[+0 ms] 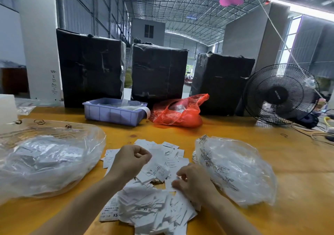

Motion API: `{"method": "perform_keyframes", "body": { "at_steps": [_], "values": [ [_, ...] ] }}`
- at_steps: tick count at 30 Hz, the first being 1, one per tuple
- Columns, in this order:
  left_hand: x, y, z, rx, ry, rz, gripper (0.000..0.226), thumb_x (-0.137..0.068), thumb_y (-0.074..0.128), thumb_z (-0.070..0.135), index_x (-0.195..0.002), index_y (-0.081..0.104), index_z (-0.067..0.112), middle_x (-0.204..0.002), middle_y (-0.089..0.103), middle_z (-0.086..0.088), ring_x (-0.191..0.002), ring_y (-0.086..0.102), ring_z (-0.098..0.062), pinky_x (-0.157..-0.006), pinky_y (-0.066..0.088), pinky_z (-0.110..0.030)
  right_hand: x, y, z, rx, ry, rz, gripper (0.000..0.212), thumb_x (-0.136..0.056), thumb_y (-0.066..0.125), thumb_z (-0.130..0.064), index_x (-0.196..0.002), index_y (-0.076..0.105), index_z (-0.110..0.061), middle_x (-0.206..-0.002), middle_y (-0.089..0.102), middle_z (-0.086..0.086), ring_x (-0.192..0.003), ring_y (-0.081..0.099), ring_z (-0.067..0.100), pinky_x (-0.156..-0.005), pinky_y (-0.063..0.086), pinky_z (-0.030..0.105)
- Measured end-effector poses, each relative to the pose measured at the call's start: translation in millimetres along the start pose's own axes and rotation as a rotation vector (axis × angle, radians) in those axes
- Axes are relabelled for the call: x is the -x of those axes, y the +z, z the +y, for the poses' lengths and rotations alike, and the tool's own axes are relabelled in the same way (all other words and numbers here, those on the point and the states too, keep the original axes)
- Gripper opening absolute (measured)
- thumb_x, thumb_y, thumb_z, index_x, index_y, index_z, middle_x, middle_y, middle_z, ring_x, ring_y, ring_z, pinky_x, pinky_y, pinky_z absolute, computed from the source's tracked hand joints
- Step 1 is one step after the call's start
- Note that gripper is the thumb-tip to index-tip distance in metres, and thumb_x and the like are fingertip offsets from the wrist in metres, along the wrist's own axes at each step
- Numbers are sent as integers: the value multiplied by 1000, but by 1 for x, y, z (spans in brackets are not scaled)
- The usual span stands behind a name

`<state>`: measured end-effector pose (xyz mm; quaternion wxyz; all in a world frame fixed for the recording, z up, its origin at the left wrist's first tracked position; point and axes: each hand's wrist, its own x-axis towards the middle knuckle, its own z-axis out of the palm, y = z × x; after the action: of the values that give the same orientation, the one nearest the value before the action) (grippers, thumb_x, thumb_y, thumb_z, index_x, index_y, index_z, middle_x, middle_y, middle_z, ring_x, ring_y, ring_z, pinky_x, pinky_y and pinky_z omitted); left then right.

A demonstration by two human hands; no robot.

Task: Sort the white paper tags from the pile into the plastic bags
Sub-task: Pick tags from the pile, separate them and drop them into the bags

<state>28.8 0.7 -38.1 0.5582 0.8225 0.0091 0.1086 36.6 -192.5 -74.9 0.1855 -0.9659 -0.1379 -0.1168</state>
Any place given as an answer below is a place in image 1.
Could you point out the red plastic bag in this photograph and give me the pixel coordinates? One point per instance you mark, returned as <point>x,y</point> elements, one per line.
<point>180,112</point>

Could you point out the person's right forearm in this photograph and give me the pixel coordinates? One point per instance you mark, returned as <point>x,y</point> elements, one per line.
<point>232,220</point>

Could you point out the brown wooden cabinet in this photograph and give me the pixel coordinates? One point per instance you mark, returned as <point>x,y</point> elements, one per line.
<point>14,80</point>

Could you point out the white pillar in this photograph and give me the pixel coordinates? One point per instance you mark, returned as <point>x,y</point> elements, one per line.
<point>39,39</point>

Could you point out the white foam box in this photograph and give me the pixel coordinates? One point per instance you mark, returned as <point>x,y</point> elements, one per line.
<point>8,112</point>

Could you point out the large black wrapped bale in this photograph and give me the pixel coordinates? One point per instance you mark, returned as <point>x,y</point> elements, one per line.
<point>223,85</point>
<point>159,74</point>
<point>91,69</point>

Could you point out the pile of white labels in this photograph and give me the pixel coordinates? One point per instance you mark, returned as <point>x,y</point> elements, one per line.
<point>151,208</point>

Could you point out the person's right hand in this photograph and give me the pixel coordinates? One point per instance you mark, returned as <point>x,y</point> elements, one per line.
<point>194,182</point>

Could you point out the blue plastic bin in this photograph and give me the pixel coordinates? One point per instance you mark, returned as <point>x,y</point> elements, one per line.
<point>110,112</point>

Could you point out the large clear bag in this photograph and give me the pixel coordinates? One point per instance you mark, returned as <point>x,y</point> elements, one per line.
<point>51,159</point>

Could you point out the person's left forearm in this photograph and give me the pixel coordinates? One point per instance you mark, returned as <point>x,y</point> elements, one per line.
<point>75,211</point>

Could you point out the clear plastic bag black print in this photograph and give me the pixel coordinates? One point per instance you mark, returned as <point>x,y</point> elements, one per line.
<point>240,169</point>

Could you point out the person's left hand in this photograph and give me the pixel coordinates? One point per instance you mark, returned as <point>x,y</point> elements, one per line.
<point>128,160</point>

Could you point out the grey cabin with window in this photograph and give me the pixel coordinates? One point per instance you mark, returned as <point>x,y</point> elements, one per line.
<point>148,31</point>

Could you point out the black table fan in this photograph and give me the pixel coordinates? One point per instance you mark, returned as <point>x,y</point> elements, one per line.
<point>281,94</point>

